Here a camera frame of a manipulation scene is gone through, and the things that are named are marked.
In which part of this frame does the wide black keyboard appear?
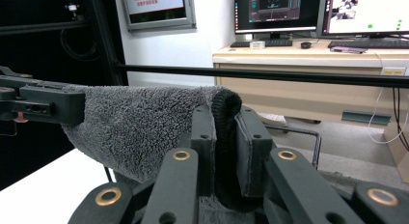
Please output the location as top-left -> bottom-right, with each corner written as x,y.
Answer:
327,38 -> 409,50

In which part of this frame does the purple phone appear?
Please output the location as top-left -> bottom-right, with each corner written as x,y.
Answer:
329,45 -> 368,55

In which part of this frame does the grey fluffy towel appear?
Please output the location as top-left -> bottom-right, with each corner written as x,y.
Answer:
61,84 -> 268,224

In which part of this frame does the computer monitor with dark screen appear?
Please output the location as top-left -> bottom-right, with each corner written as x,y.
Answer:
233,0 -> 323,42

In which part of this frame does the small black keyboard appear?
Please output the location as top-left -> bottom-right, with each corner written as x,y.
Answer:
230,39 -> 294,48

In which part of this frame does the black coiled cable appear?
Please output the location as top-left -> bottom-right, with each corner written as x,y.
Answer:
59,28 -> 98,62

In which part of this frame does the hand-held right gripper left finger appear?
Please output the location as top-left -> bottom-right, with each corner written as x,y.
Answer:
190,104 -> 217,197

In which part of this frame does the white cable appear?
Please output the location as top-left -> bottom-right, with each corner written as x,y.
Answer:
368,87 -> 409,145

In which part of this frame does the black hanging cable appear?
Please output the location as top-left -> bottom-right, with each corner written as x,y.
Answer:
391,87 -> 409,142

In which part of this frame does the white power strip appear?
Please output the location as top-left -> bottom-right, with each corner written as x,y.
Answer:
257,111 -> 288,127

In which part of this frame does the grey metal bracket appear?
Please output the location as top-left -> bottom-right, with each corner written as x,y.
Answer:
341,110 -> 392,126

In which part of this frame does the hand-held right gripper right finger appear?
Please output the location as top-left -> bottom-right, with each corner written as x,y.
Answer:
233,105 -> 275,198

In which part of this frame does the computer monitor with white screen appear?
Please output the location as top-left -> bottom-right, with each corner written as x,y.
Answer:
316,0 -> 409,39

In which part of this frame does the device with blue ring light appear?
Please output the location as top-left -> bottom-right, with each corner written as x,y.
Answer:
62,0 -> 80,14

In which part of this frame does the black wire rack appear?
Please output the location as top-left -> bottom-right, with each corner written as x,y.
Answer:
102,125 -> 323,183

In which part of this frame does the grey framed wall screen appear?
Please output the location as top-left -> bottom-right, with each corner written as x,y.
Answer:
119,0 -> 198,33

